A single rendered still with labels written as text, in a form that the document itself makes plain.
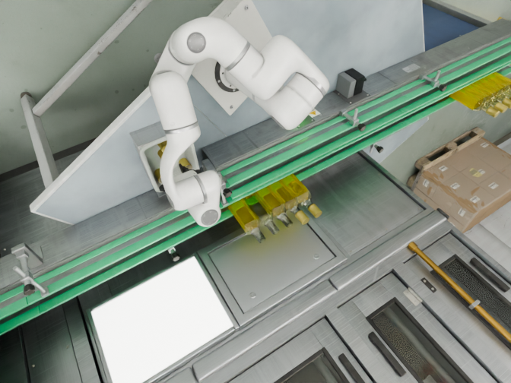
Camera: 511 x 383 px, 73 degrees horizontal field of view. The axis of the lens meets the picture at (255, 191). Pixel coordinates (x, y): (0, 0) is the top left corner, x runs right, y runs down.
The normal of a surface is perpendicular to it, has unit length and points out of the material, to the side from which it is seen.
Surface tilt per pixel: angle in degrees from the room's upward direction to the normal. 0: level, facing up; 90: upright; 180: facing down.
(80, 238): 90
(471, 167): 98
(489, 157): 89
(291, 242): 90
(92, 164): 0
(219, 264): 90
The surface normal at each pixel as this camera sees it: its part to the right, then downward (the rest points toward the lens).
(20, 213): -0.04, -0.63
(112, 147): 0.52, 0.65
